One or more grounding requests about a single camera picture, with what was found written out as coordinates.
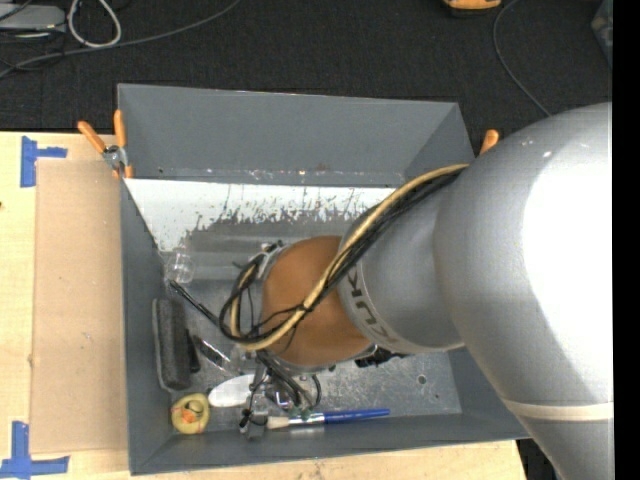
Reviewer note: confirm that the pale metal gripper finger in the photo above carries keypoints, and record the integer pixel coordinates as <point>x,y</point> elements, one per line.
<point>256,431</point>
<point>256,410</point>

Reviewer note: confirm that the shiny metal clip tool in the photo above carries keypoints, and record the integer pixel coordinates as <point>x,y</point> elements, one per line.
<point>212,350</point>

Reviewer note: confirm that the clear glass cup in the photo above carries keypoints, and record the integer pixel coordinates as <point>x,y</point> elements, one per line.
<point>181,267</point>

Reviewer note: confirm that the yellow toy duck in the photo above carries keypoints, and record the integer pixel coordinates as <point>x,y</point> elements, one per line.
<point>190,413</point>

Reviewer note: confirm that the white oval piece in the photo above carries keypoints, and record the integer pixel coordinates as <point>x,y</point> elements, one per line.
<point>229,396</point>

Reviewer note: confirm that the thin black stick tool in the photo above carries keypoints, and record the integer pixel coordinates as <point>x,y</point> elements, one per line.
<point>192,300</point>

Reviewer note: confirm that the grey metal bin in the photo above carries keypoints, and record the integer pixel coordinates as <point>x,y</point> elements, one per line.
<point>260,133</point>

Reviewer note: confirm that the brown cardboard board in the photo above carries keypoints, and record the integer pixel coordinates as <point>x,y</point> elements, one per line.
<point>75,308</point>

